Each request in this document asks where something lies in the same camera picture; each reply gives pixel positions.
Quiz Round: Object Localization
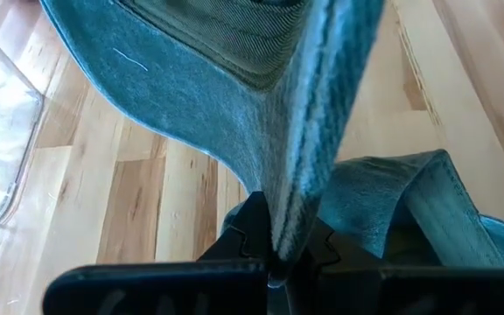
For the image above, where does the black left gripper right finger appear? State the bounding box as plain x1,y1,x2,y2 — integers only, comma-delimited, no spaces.
285,217,504,315

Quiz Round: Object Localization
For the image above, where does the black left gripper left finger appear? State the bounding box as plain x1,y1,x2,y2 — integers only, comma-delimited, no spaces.
41,191,276,315

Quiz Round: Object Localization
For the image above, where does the dark green cap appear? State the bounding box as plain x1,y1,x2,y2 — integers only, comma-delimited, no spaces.
39,0,504,288

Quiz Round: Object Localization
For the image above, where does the clear plastic bin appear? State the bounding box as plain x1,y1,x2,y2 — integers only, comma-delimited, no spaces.
0,19,46,240

